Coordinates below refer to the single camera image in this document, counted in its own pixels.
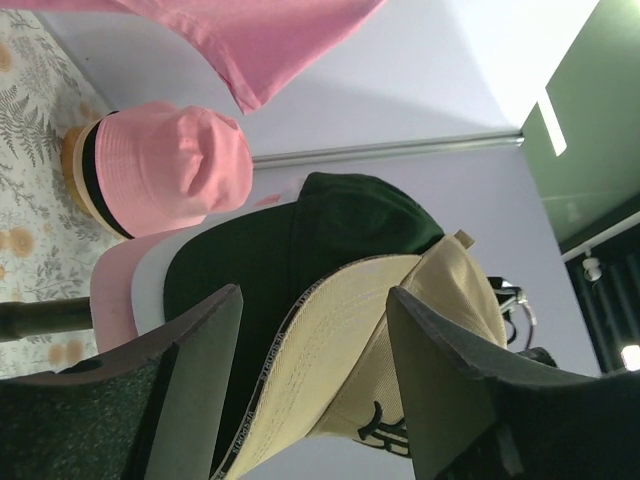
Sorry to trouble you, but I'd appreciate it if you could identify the aluminium corner post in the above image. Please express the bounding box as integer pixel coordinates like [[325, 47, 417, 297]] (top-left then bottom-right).
[[254, 133, 524, 170]]

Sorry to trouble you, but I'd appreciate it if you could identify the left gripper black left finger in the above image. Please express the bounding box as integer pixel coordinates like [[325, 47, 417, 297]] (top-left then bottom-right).
[[1, 285, 243, 479]]

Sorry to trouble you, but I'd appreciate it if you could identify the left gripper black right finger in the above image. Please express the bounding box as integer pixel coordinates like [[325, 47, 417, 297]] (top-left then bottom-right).
[[387, 287, 639, 479]]

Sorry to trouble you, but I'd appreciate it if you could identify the pink baseball cap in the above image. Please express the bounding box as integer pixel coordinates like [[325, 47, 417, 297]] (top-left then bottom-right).
[[90, 185, 301, 353]]

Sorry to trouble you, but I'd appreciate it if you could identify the black bucket hat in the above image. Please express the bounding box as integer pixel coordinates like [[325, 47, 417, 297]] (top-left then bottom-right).
[[81, 120, 133, 240]]

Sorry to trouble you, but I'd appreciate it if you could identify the pink bucket hat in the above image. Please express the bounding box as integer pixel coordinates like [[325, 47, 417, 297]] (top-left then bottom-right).
[[89, 102, 253, 238]]

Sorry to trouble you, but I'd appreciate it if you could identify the beige straw hat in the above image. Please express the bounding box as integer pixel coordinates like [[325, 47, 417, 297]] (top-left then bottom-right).
[[60, 119, 127, 240]]

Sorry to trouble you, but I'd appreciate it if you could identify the white ceiling light strip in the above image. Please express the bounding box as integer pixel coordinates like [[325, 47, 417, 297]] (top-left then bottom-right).
[[537, 89, 567, 157]]

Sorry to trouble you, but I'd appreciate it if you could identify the green and white baseball cap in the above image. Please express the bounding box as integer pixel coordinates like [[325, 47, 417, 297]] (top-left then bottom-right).
[[163, 173, 444, 479]]

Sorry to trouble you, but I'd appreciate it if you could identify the beige cap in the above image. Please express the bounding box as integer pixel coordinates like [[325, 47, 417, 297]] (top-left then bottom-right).
[[212, 232, 507, 479]]

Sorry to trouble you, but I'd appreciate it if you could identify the floral table mat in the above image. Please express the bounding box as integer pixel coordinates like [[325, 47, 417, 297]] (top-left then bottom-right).
[[0, 9, 126, 379]]

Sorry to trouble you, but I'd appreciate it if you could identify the pink t-shirt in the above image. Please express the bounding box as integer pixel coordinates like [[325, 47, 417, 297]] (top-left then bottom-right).
[[1, 0, 381, 114]]

